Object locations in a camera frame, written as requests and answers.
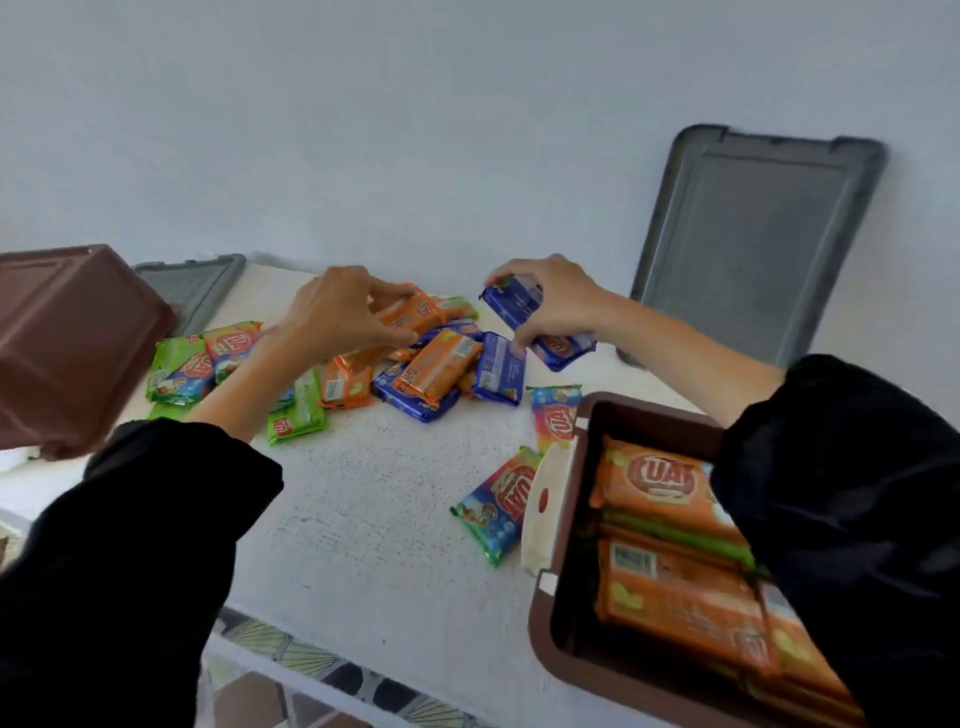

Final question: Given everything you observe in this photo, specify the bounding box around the person's right forearm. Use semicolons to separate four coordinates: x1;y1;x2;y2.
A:
596;291;786;429

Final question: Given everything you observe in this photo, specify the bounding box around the orange snack packet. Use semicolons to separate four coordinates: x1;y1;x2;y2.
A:
594;534;783;678
756;579;852;700
372;283;453;336
588;436;745;543

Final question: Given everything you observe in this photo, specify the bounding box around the person's left hand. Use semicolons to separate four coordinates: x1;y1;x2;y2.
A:
279;265;420;363

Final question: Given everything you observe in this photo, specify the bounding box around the person's right hand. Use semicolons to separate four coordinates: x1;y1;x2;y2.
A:
485;253;613;349

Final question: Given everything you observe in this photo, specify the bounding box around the blue snack packet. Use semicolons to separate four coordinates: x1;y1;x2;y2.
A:
480;275;599;374

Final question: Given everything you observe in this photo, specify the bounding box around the person's black right sleeve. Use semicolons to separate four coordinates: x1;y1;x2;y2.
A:
709;354;960;728

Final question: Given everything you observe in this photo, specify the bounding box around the large grey plastic lid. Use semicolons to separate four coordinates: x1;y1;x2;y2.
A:
618;123;890;371

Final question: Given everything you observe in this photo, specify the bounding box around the multicolour snack packet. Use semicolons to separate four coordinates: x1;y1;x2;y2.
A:
450;445;543;568
527;384;584;456

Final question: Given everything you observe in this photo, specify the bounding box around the person's black left sleeve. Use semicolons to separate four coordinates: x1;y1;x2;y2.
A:
0;418;285;728

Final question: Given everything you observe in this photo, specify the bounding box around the white box latch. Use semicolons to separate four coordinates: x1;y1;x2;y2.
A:
520;438;579;577

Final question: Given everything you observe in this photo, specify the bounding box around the person's left forearm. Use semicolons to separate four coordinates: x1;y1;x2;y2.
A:
186;324;303;444

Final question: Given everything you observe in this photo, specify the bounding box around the person's black sleeve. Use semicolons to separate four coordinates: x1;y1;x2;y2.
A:
709;354;960;728
0;418;285;728

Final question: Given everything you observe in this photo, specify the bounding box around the small grey plastic lid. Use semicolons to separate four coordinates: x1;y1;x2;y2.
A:
133;253;248;339

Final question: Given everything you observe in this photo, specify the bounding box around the green snack packet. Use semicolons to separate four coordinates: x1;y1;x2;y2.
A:
602;510;759;570

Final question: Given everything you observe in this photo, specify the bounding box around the pile of mixed snack packets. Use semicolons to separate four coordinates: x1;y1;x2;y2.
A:
144;294;529;448

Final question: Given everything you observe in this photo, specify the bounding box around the brown plastic box with latch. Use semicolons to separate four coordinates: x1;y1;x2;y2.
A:
527;391;871;728

